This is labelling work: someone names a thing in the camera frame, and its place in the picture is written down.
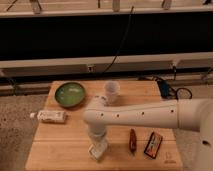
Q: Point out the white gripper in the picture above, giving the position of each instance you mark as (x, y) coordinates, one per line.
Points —
(97, 139)

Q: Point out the white sponge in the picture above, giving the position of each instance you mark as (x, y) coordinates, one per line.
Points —
(97, 149)

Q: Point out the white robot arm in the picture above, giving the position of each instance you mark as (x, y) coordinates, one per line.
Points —
(187, 114)

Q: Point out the white ceramic cup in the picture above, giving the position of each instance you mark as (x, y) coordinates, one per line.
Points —
(112, 89)

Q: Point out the red pocket knife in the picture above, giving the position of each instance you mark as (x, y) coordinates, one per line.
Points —
(132, 141)

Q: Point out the wooden board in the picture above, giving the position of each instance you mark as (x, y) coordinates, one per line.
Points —
(64, 147)

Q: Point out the green bowl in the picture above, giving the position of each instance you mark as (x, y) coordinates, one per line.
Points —
(70, 94)

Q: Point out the white tube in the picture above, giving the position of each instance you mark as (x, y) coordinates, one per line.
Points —
(49, 116)

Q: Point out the blue power adapter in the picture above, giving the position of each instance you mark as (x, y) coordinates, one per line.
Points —
(164, 89)

